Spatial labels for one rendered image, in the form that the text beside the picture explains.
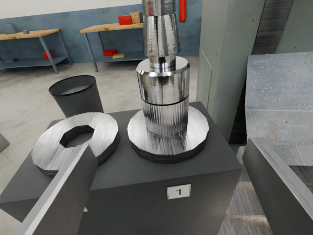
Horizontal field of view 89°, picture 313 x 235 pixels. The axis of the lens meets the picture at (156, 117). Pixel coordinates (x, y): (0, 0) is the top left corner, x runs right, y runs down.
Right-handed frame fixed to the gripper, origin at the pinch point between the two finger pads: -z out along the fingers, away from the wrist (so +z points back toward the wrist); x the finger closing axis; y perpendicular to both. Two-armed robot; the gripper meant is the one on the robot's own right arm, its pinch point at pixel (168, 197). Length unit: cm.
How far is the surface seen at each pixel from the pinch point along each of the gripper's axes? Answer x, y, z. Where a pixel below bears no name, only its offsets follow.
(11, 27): 364, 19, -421
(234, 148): -26, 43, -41
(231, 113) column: -23, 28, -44
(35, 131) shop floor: 178, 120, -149
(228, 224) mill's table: -9.6, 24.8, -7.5
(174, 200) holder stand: -0.4, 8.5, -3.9
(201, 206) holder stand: -3.3, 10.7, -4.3
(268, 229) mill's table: -15.2, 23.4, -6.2
